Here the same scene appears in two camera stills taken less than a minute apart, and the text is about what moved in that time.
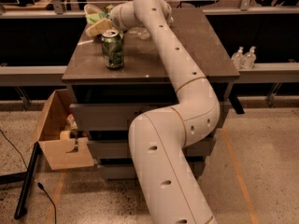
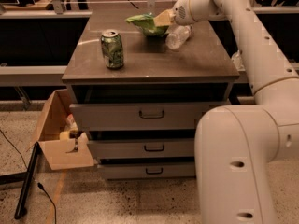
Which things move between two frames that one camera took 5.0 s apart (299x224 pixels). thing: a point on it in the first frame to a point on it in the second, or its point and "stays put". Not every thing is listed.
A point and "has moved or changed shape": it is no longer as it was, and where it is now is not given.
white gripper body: (115, 20) to (180, 12)
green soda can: (113, 49) stays put
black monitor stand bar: (21, 207) stays put
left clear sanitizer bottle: (237, 58) stays put
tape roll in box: (64, 135) stays put
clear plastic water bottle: (139, 33) to (177, 35)
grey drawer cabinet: (106, 102) stays put
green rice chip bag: (93, 18) has moved or changed shape
